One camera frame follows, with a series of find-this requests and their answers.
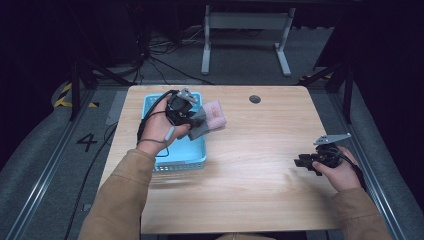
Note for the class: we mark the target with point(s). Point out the yellow black hazard tape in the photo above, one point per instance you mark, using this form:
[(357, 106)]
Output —
[(63, 96)]

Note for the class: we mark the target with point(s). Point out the round grey table grommet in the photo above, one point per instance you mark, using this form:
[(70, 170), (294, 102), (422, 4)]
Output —
[(255, 99)]

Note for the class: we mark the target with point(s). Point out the white metal stand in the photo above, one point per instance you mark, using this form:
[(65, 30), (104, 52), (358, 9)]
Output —
[(246, 21)]

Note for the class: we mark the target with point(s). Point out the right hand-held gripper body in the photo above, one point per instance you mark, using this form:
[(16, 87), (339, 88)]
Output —
[(328, 151)]

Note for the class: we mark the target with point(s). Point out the aluminium floor rail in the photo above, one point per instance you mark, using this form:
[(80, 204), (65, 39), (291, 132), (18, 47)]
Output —
[(50, 166), (366, 150)]

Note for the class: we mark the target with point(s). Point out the long grey tape strip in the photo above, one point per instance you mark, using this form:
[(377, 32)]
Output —
[(115, 108)]

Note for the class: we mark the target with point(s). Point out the light blue plastic basket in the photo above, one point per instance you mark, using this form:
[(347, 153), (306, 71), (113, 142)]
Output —
[(183, 153)]

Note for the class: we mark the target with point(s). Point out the small grey tape piece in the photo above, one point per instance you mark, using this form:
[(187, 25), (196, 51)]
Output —
[(86, 207)]

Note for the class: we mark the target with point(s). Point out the person's left hand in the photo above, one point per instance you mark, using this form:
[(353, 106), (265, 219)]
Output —
[(158, 130)]

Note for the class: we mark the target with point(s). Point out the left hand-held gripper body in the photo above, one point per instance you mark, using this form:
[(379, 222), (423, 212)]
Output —
[(178, 106)]

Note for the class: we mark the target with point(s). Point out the black metal stand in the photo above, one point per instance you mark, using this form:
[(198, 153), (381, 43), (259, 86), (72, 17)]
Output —
[(348, 90), (76, 90)]

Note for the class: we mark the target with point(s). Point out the person's right hand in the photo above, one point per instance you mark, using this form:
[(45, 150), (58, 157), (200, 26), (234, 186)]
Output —
[(341, 175)]

